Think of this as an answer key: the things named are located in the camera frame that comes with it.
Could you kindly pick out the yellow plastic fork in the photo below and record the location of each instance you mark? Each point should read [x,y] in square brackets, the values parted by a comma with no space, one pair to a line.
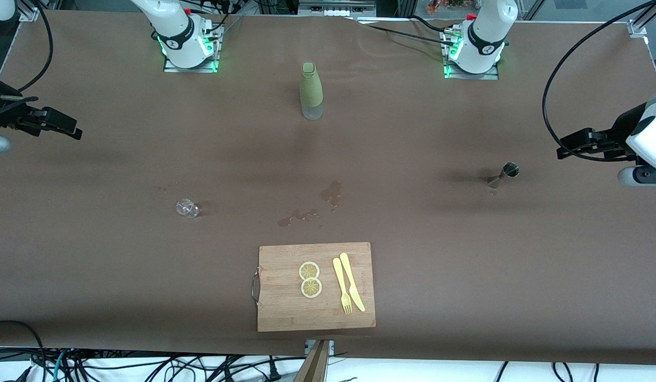
[341,281]

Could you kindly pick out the steel double cone jigger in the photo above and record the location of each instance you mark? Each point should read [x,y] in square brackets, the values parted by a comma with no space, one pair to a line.
[506,173]

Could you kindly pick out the wooden cutting board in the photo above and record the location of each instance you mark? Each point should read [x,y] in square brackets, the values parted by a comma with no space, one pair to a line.
[285,307]

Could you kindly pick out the brown table cover sheet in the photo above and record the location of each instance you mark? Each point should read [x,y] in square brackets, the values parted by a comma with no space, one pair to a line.
[413,132]

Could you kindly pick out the green sleeved glass bottle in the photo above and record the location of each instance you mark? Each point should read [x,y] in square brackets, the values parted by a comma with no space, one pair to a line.
[311,87]

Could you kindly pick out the lemon slice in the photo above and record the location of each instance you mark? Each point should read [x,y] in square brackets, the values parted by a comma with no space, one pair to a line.
[311,288]
[309,270]

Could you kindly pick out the clear glass measuring cup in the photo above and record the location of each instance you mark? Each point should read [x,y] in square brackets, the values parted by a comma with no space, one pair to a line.
[188,208]

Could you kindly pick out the yellow plastic knife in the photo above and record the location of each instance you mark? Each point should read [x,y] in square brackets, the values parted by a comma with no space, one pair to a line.
[351,281]

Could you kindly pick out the metal camera mast post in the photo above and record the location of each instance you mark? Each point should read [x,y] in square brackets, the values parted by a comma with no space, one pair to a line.
[314,366]

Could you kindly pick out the metal corner bracket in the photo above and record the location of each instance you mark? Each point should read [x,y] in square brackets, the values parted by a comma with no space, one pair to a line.
[28,10]
[638,27]

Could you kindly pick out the spilled liquid puddle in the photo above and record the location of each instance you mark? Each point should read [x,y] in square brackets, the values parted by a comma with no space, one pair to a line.
[285,221]
[331,192]

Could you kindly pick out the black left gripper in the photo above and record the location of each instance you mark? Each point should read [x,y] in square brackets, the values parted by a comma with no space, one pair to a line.
[621,129]

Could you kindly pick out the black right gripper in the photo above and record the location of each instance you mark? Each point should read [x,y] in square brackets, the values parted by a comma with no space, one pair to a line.
[5,114]

